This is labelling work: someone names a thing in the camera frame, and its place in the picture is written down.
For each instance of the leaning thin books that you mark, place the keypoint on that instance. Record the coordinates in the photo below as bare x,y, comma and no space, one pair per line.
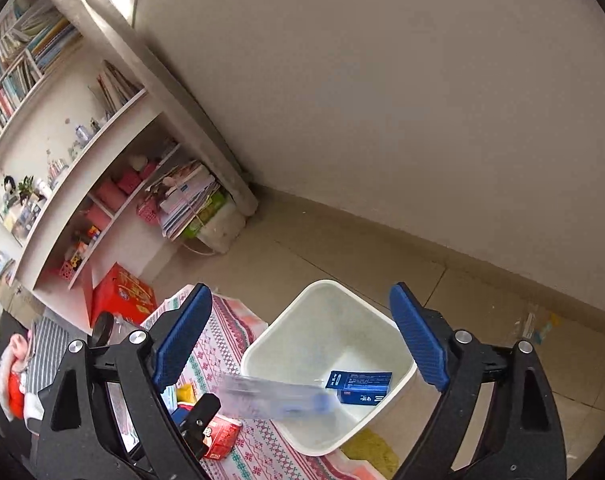
117,85

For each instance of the long white blue box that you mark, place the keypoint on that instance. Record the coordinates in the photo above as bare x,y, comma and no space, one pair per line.
272,397

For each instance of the blue medicine box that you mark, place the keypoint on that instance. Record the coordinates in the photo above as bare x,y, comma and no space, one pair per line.
357,390

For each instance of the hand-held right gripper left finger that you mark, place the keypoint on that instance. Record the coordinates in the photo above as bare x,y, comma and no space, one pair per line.
182,340

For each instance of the red white stuffed toy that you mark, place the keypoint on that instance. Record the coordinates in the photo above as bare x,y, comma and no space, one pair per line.
15,390

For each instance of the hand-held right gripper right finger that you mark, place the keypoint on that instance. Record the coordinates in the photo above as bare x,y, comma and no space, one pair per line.
417,345

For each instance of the white sack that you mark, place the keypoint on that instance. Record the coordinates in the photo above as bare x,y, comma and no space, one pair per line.
225,235

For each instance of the white bookshelf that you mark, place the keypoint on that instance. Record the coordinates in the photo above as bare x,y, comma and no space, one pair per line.
42,110

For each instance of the patterned pink tablecloth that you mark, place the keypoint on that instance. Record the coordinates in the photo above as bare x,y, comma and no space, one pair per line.
227,340

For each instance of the colourful toy blocks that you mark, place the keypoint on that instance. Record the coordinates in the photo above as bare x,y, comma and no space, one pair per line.
85,242

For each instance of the yellow sponge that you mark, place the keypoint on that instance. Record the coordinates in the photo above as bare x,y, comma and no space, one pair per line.
372,452

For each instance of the small pink toy basket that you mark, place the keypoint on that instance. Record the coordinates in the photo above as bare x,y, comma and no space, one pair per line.
70,271

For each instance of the yellow packet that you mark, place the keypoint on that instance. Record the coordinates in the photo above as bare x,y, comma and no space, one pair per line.
186,394

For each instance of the striped grey cloth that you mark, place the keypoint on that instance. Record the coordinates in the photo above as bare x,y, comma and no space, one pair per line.
47,355

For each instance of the red gift box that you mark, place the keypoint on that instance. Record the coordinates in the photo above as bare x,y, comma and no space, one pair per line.
127,295

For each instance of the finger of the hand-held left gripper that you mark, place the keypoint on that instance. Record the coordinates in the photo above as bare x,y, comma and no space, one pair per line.
206,407

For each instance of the clear jar black lid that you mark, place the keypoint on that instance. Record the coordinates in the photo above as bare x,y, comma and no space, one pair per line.
102,330

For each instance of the row of books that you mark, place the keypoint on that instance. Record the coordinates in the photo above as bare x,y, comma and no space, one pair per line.
7,85

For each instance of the pink hanging basket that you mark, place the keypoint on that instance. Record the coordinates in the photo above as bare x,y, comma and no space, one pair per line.
148,210

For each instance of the white plastic waste bin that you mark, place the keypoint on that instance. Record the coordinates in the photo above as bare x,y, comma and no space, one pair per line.
332,320

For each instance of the stack of papers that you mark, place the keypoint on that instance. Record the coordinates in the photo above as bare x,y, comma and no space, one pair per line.
182,200

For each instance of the pink square container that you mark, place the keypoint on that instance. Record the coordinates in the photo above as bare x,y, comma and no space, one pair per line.
100,219

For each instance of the green packet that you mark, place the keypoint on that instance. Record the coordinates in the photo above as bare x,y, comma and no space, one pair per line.
210,210

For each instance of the paper scraps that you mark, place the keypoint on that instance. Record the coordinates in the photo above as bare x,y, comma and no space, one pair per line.
529,325

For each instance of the small figurines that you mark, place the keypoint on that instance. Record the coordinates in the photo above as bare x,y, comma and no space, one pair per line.
25,190

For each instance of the light blue carton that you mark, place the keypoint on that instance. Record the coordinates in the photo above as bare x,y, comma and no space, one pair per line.
170,400

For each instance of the small red carton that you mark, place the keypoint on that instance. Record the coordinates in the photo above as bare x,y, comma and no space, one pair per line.
222,437

